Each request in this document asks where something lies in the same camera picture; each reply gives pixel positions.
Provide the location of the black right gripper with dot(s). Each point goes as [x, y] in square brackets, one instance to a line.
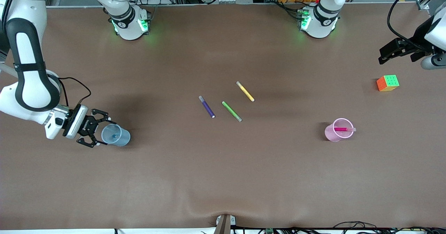
[84, 124]

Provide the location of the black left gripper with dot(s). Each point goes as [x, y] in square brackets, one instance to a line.
[417, 39]

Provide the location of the pink marker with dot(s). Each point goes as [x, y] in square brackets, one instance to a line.
[343, 129]

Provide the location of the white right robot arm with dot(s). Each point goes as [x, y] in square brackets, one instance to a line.
[28, 94]

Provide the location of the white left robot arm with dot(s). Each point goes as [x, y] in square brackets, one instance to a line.
[318, 25]

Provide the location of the light blue mesh cup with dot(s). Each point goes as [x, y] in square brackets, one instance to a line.
[122, 140]

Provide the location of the colourful puzzle cube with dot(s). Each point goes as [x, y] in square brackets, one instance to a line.
[390, 81]

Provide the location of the white stand with pole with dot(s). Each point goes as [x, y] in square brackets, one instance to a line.
[7, 69]

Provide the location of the pink mesh cup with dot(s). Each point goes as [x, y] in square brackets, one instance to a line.
[331, 134]

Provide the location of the purple marker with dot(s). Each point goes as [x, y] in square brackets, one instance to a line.
[207, 107]

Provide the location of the large table cover mat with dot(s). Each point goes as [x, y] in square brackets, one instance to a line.
[223, 174]

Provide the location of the green marker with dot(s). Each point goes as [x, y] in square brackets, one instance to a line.
[231, 111]

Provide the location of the yellow marker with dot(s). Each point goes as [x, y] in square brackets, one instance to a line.
[245, 91]

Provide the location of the metal table clamp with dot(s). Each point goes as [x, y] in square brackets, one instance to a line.
[224, 225]

